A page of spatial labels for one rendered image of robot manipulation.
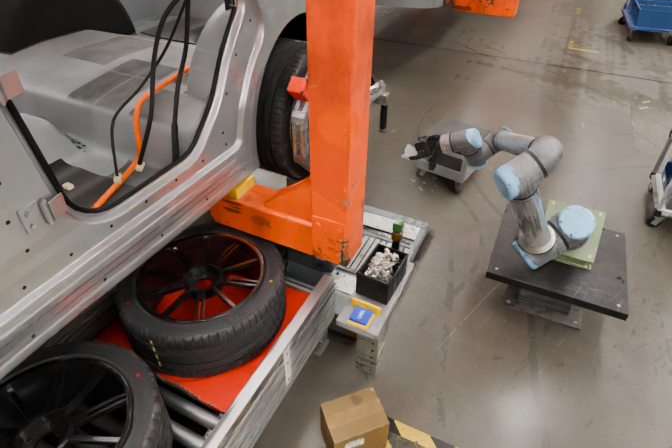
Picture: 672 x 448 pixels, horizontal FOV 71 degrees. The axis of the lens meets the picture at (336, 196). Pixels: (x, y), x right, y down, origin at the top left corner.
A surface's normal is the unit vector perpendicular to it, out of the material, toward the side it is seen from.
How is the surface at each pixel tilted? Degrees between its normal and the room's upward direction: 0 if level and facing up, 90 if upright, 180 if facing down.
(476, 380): 0
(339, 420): 0
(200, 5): 73
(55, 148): 55
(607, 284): 0
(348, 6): 90
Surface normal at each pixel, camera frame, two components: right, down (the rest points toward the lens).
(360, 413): 0.01, -0.82
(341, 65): -0.44, 0.52
